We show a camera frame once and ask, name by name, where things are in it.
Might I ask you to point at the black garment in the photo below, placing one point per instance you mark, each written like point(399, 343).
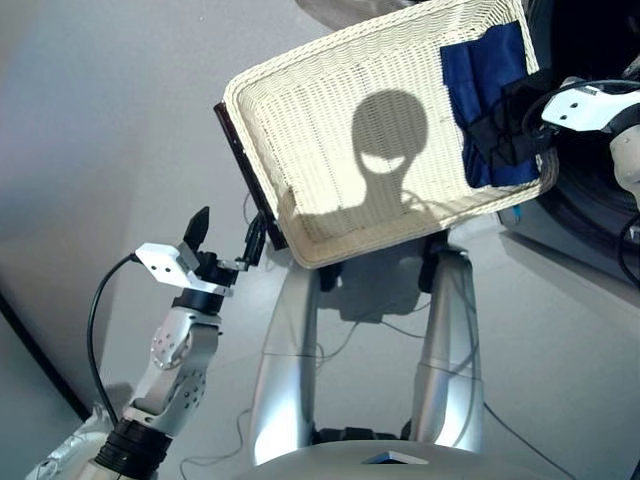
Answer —
point(485, 132)

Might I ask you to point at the navy blue garment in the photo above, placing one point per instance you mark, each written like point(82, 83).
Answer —
point(470, 75)

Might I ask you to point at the grey washing machine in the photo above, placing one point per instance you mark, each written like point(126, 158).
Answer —
point(590, 190)

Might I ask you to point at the pale woven basket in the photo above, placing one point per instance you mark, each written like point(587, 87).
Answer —
point(300, 125)

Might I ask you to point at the silver robot leg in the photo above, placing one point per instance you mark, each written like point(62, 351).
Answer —
point(285, 380)
point(450, 360)

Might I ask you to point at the silver robot torso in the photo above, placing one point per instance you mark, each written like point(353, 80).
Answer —
point(325, 462)

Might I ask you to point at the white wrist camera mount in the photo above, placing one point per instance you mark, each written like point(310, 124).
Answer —
point(575, 107)
point(160, 262)

